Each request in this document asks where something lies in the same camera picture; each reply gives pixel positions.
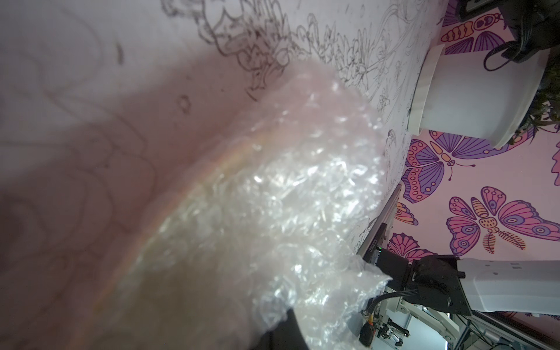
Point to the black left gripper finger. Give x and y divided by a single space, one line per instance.
286 336

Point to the clear bubble wrap sheet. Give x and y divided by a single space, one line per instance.
330 183

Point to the green potted plant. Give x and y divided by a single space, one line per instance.
494 73

